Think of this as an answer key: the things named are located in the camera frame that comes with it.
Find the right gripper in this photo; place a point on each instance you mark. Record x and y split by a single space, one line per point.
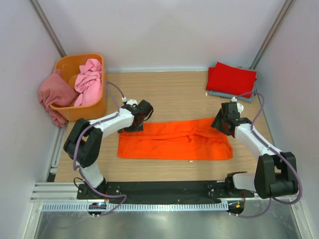
216 123

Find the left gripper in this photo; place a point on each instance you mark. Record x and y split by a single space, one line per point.
132 129

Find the orange t-shirt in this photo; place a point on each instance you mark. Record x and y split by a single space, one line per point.
176 140

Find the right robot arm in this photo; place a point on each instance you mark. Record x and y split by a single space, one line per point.
276 171

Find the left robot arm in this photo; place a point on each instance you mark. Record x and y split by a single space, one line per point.
84 141

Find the folded grey t-shirt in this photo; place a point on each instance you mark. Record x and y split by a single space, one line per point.
229 96

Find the folded red t-shirt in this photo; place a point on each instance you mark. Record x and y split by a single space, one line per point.
231 80

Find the light pink crumpled shirt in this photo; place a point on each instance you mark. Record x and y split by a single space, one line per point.
88 83

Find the orange plastic basket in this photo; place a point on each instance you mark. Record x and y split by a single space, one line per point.
69 66

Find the dusty pink crumpled shirt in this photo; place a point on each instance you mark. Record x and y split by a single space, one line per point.
55 91

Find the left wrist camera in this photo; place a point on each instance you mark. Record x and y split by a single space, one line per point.
131 102

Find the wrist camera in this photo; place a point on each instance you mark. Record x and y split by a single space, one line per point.
240 107
131 102

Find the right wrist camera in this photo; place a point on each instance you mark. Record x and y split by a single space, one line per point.
240 107

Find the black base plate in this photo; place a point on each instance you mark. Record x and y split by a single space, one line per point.
174 192

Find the white slotted cable duct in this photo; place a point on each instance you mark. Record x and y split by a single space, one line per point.
100 207

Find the aluminium rail frame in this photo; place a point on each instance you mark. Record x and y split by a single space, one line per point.
239 207

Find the right corner aluminium post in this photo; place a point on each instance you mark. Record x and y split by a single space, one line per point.
279 19

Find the corner aluminium post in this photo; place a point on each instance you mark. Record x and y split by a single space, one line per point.
279 19
47 26

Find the left corner aluminium post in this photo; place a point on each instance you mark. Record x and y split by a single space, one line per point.
47 26

